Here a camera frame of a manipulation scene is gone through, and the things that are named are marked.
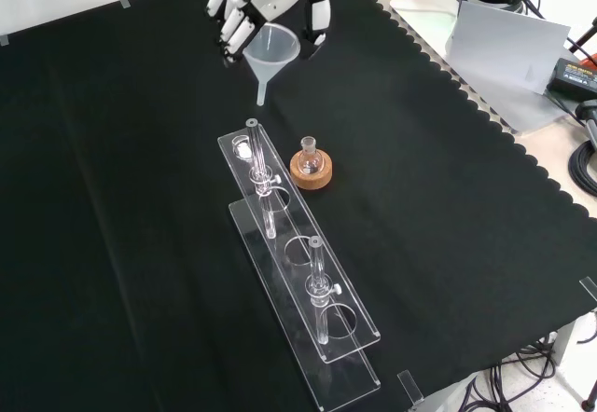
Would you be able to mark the grey card sheet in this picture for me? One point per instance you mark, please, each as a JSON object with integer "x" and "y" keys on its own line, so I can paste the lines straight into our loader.
{"x": 503, "y": 44}

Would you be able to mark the black power adapter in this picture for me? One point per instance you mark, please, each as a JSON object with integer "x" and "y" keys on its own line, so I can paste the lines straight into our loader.
{"x": 576, "y": 76}

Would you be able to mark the round-bottom glass flask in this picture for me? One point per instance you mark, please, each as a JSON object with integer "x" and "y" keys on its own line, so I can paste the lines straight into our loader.
{"x": 310, "y": 162}

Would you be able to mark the clear acrylic funnel stand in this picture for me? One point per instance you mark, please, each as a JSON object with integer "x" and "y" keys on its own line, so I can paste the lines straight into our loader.
{"x": 326, "y": 351}

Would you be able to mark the clear plastic funnel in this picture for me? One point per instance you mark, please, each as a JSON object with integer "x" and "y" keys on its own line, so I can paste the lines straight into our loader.
{"x": 275, "y": 58}

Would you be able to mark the clear plastic cloth clip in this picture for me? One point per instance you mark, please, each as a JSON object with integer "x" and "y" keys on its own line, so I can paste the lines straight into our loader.
{"x": 4, "y": 41}
{"x": 590, "y": 288}
{"x": 410, "y": 386}
{"x": 126, "y": 4}

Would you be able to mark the black cloth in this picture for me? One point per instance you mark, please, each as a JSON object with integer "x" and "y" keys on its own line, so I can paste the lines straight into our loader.
{"x": 140, "y": 197}

